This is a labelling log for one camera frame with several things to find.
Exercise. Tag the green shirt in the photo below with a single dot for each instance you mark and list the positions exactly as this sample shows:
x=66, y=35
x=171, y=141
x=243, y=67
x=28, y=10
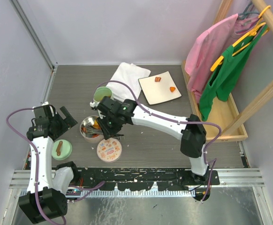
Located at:
x=226, y=75

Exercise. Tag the tall green canister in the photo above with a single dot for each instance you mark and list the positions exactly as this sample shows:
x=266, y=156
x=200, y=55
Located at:
x=101, y=92

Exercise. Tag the aluminium rail frame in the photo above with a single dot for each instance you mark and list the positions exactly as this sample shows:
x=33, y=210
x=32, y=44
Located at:
x=229, y=177

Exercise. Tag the grey hanger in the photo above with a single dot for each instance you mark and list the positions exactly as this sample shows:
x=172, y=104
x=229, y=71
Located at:
x=245, y=16

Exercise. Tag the yellow hanger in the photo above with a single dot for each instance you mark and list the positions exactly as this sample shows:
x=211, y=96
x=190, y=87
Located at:
x=250, y=33

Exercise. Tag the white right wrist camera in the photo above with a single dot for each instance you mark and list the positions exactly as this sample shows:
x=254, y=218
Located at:
x=94, y=106

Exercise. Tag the white square plate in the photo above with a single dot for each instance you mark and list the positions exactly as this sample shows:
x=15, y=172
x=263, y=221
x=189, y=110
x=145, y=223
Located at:
x=158, y=92

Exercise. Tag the round silver tin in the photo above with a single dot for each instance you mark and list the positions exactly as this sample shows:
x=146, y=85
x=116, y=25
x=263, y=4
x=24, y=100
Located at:
x=89, y=122

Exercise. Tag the wooden clothes rack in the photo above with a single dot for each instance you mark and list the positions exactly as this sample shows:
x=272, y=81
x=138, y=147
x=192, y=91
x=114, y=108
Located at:
x=255, y=88

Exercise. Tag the round bakery tin lid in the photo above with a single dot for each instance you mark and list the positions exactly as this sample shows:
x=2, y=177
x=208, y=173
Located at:
x=109, y=150

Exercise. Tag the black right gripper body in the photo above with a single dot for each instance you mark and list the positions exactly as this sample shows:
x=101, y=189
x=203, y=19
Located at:
x=115, y=125

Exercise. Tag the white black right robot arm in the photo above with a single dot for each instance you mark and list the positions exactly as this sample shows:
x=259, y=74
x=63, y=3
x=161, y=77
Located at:
x=188, y=130

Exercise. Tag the pink shirt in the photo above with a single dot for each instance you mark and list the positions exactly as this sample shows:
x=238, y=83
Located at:
x=209, y=46

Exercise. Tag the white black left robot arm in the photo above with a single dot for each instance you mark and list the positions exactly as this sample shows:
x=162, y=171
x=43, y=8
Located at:
x=46, y=194

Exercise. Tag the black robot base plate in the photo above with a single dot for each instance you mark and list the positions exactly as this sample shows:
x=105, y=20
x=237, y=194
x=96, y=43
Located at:
x=134, y=179

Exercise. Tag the green canister lid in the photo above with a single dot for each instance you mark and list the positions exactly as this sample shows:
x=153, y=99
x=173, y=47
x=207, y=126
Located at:
x=61, y=149

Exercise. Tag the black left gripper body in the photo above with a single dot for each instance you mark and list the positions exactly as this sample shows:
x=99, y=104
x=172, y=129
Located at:
x=60, y=124

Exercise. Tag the white folded cloth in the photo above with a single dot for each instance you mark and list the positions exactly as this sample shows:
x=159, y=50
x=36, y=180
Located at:
x=128, y=74

